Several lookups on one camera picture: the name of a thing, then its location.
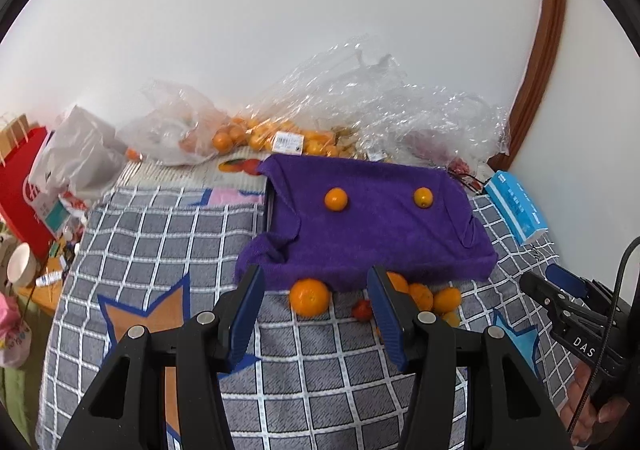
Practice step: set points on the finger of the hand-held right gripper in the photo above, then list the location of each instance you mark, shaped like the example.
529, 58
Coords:
565, 280
537, 287

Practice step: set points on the purple towel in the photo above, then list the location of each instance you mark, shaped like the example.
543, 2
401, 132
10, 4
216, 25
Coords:
380, 240

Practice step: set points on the clear bag of yellow fruit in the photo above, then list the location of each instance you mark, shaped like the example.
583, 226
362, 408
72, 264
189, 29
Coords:
360, 145

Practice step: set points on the clear labelled plastic bag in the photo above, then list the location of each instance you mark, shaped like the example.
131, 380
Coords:
300, 95

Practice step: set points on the person's right hand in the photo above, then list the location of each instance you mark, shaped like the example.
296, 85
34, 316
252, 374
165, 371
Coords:
582, 400

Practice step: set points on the cherry tomato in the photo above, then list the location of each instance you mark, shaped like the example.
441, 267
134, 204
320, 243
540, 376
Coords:
362, 309

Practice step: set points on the pink plastic bag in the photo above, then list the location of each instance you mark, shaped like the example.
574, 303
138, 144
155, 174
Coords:
12, 330

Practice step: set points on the wooden door frame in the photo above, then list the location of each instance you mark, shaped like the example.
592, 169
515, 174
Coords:
547, 30

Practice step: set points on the blue tissue pack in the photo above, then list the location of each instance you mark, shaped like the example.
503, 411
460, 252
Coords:
517, 207

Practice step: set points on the white cup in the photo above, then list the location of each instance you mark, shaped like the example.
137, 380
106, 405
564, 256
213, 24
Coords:
22, 265

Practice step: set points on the small white bottle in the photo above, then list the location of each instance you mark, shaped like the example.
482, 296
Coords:
47, 278

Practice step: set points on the grey checked blanket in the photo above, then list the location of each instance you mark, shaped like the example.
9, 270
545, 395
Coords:
175, 240

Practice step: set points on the large orange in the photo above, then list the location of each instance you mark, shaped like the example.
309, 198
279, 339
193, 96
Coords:
310, 296

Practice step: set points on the white plastic bag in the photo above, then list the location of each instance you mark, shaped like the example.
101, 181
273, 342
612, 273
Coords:
85, 150

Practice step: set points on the pile of bagged oranges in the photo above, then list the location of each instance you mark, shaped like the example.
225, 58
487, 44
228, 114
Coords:
260, 137

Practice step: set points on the red paper bag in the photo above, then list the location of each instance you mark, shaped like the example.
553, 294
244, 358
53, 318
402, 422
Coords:
20, 190

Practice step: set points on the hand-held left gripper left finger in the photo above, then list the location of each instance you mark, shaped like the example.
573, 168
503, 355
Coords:
247, 315

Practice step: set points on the crumpled clear plastic bag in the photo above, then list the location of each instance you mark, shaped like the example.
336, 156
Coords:
450, 110

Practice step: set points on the milky plastic bag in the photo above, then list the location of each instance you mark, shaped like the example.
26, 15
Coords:
160, 130

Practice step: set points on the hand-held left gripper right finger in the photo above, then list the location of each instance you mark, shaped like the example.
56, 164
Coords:
387, 320

